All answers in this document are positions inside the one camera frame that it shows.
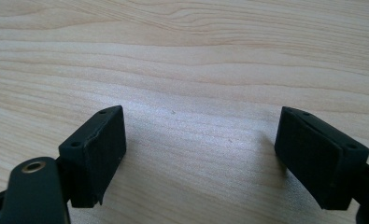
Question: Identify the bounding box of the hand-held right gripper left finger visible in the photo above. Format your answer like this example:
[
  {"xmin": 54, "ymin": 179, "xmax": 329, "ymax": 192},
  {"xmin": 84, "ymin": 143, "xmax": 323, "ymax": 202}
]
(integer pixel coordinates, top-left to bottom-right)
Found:
[{"xmin": 58, "ymin": 105, "xmax": 127, "ymax": 209}]

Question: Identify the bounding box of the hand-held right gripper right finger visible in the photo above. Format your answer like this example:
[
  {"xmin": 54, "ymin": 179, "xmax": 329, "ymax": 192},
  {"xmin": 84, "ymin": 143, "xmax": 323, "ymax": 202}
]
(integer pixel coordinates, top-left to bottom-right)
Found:
[{"xmin": 274, "ymin": 105, "xmax": 369, "ymax": 211}]

